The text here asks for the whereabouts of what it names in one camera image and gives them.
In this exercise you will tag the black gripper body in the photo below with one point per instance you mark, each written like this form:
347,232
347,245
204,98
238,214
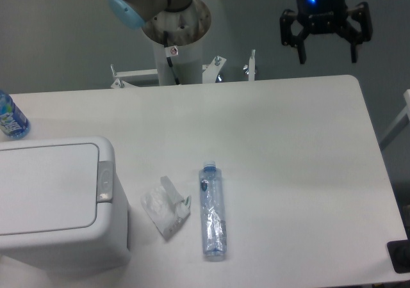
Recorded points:
322,16

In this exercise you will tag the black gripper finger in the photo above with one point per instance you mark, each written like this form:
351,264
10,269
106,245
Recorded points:
355,26
287,18

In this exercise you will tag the white plastic trash can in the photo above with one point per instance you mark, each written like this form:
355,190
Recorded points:
63,207

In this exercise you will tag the crumpled white plastic wrapper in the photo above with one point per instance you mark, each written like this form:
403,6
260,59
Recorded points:
166,207

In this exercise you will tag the clear crushed plastic bottle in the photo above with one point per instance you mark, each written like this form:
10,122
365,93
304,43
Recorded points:
213,214

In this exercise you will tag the black clamp at table edge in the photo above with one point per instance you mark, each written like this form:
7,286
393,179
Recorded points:
399,255

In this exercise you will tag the blue labelled water bottle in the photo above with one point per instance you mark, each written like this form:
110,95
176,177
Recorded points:
14,123

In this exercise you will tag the white frame at right edge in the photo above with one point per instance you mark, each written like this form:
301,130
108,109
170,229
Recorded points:
398,124

